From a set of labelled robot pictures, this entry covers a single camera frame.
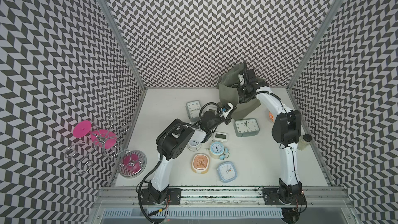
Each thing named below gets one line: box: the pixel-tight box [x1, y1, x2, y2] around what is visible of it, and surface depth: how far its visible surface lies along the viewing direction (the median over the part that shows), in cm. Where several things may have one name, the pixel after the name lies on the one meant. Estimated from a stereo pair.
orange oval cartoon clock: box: [190, 152, 210, 175], surface depth 82 cm
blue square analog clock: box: [216, 161, 238, 184], surface depth 80 cm
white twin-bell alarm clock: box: [187, 139, 202, 152], surface depth 87 cm
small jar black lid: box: [296, 133, 313, 151], surface depth 85 cm
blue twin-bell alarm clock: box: [205, 140, 231, 161], surface depth 86 cm
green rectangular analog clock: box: [233, 117, 261, 138], surface depth 97 cm
